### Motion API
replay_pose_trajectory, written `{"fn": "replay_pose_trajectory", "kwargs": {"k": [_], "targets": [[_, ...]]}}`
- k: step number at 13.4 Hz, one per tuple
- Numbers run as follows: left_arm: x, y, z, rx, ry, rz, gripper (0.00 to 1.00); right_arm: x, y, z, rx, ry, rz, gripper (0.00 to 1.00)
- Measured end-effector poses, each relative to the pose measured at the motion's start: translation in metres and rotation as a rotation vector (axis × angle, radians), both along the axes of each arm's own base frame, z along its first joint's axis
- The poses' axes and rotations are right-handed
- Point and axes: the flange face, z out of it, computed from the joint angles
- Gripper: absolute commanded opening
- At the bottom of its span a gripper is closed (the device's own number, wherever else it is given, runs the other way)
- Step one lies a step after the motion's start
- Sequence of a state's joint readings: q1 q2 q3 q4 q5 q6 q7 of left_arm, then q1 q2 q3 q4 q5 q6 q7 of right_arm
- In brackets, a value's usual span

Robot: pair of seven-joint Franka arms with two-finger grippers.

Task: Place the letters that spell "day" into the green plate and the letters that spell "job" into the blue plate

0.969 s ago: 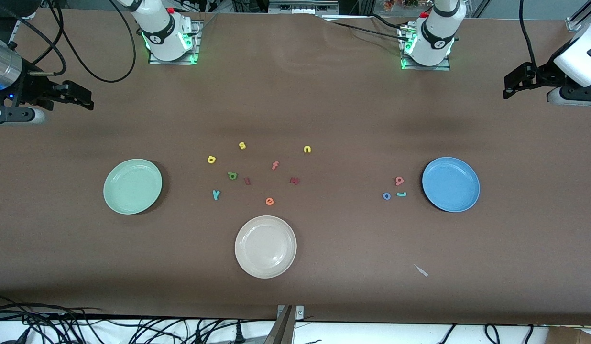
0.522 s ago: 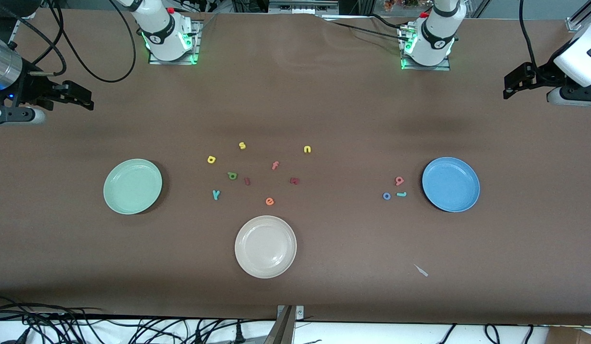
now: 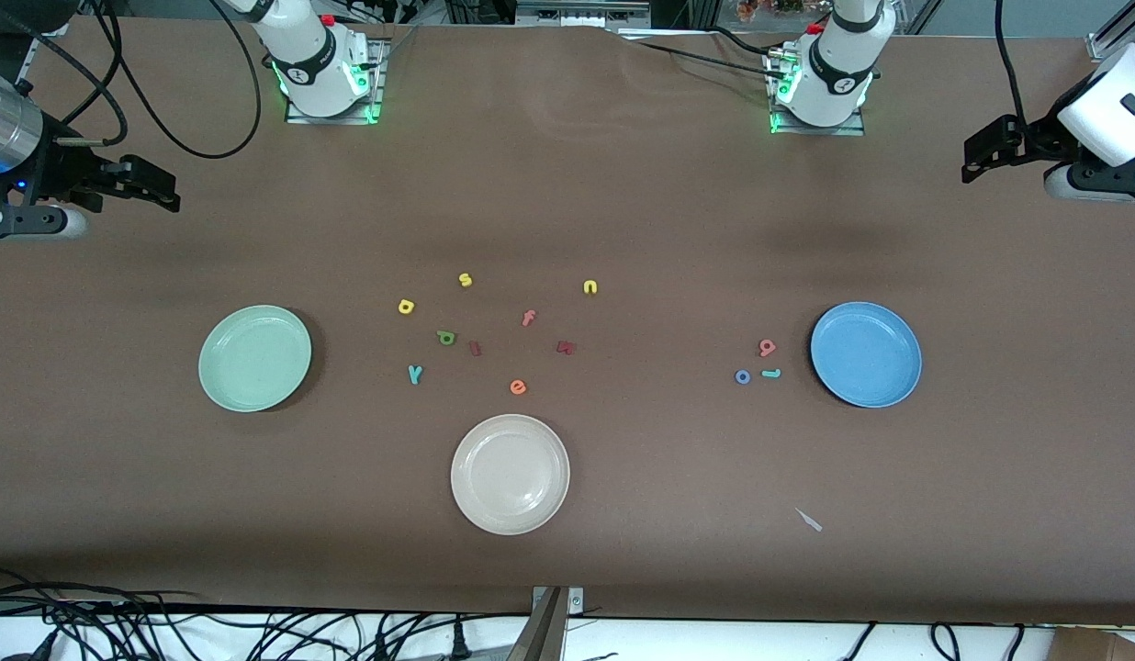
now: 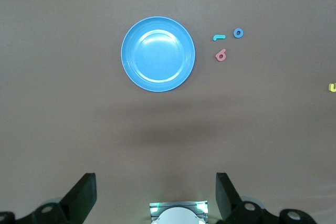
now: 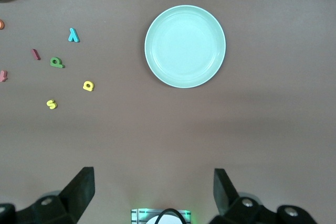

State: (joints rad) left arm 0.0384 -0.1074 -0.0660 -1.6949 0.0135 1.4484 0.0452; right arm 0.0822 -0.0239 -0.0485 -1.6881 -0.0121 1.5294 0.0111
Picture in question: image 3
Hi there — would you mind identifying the aluminium frame profile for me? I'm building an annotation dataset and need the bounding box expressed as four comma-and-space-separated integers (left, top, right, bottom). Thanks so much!
1086, 0, 1135, 62

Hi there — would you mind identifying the blue plate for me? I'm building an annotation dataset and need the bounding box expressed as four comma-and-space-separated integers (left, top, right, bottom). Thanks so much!
810, 301, 924, 409

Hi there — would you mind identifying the beige plate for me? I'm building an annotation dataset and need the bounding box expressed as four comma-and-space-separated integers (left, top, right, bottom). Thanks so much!
450, 413, 571, 536

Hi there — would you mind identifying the brown cardboard box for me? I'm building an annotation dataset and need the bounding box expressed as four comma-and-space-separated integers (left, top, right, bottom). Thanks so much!
1050, 626, 1135, 661

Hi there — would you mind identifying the grey metal beam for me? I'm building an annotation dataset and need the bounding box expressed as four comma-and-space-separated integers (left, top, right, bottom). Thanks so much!
505, 588, 568, 661

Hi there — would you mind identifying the green plate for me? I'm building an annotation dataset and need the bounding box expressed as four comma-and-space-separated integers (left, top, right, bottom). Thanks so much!
197, 305, 313, 413

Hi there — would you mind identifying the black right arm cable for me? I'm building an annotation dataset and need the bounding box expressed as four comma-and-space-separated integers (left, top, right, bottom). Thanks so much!
17, 0, 262, 159

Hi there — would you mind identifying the black base power cable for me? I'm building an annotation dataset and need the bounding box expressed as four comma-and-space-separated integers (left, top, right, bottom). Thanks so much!
623, 26, 789, 76

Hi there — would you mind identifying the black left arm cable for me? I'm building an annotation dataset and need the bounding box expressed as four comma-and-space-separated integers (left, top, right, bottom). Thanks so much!
993, 0, 1032, 122

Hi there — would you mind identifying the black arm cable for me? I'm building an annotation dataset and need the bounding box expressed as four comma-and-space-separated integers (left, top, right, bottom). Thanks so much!
17, 0, 262, 159
993, 0, 1032, 122

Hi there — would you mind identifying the grey metal box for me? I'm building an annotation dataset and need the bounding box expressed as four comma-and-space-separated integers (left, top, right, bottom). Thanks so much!
515, 0, 653, 28

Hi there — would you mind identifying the grey metal table bracket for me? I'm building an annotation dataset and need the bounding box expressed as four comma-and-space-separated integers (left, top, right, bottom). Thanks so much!
531, 586, 585, 614

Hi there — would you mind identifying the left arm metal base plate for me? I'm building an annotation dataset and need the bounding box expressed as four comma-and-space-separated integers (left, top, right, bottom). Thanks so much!
768, 46, 867, 137

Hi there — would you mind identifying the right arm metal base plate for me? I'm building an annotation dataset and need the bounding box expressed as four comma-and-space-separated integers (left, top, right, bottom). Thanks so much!
286, 41, 387, 125

